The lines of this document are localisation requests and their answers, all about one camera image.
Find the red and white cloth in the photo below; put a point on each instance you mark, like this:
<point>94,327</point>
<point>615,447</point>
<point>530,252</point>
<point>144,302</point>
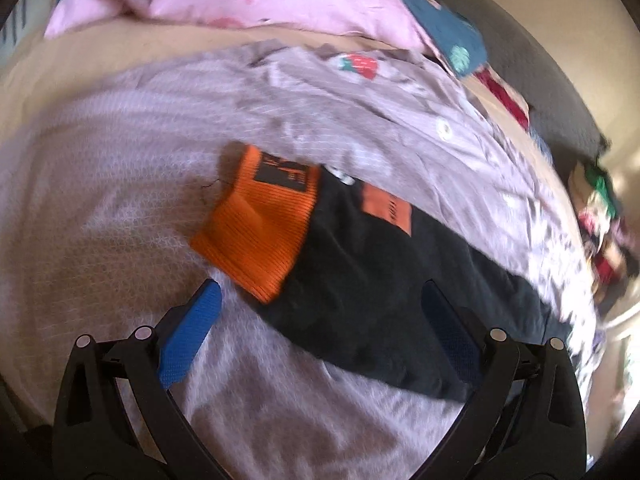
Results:
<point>505,97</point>

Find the beige bed sheet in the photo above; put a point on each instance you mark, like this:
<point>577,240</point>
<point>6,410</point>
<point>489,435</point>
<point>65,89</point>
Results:
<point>90,60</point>

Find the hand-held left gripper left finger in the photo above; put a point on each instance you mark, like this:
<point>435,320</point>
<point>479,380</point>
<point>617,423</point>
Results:
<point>190,335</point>

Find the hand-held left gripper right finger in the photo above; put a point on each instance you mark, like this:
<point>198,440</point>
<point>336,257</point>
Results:
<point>450,332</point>

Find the grey padded headboard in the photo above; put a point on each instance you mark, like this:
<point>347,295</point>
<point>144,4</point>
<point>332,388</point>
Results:
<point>545,70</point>

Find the black garment with orange sleeve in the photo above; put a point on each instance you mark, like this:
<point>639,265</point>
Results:
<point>360,280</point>

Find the stack of folded clothes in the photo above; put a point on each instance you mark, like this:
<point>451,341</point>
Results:
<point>602,225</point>

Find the blue leaf print pillow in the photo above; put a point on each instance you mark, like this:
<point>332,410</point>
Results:
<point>440,20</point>

